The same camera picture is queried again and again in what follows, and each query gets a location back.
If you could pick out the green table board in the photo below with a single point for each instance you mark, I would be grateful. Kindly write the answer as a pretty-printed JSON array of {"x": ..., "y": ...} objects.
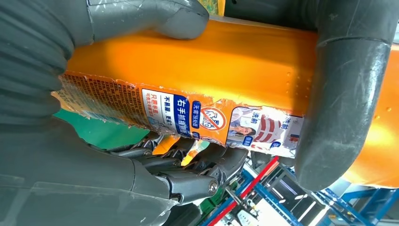
[{"x": 103, "y": 134}]

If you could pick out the blue metal rack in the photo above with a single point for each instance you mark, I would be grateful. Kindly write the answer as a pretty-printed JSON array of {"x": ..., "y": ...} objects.
[{"x": 358, "y": 202}]

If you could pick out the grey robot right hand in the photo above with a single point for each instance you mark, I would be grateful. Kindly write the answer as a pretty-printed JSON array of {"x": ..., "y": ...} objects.
[{"x": 62, "y": 187}]

